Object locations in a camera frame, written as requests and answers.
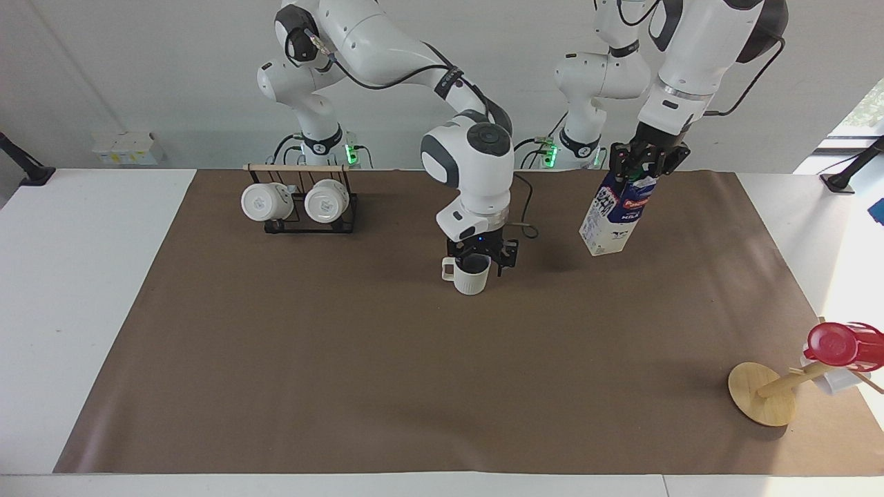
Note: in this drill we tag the white wall socket box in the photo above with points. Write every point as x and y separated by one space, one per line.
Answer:
128 148

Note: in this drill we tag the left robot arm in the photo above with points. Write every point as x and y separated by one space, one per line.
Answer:
697 48

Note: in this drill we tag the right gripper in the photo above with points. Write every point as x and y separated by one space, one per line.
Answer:
480 241

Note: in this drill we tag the white and blue milk carton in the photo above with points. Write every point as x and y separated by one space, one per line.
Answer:
611 221

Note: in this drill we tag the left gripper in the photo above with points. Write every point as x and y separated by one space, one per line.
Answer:
661 141

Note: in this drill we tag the red cup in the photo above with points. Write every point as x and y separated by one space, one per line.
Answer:
839 344

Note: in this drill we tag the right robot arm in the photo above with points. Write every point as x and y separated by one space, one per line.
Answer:
387 48

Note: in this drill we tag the blue object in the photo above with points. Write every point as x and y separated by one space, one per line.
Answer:
878 210

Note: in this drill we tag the black stand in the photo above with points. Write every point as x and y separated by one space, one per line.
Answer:
853 169
24 169

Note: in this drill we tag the wooden mug tree stand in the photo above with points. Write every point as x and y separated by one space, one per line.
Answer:
760 393

